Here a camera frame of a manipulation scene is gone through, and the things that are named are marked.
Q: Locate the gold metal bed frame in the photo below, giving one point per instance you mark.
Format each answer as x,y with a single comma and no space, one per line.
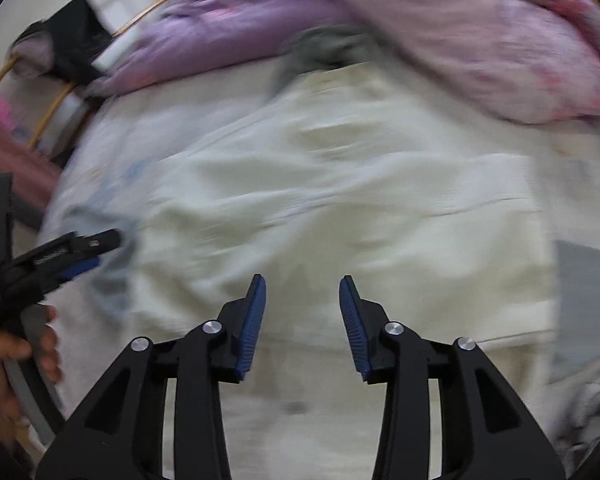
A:
60,85

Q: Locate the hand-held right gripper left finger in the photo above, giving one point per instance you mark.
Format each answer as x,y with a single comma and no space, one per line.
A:
252,322

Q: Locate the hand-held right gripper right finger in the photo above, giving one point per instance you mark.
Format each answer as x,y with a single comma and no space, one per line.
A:
354,325

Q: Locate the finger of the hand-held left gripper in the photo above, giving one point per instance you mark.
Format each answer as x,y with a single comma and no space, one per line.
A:
82,260

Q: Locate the purple floral quilt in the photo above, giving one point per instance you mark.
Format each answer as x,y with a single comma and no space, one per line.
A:
430,35

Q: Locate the pink cloth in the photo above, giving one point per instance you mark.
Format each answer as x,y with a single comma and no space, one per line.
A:
10,150

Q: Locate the person's left hand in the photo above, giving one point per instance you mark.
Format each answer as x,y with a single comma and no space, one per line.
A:
10,355

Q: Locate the grey crumpled cloth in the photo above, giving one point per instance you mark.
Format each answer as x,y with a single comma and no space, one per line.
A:
587,410

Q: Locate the cream white garment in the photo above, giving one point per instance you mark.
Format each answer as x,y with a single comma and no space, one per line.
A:
330,200
95,170

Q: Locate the black cloth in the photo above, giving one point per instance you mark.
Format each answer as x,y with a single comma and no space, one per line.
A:
75,42

